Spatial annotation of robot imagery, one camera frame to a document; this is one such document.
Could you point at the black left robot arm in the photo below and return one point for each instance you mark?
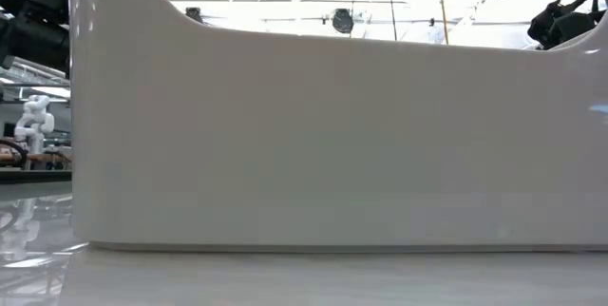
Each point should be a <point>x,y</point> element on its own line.
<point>38,35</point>

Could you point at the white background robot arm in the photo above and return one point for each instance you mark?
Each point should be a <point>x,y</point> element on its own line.
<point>34,120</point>

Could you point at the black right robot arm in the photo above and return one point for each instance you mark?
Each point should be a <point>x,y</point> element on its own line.
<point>570,25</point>

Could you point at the grey plastic basket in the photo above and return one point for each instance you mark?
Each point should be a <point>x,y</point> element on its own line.
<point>304,144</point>

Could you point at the background workbench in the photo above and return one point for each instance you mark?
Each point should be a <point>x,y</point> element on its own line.
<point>33,176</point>

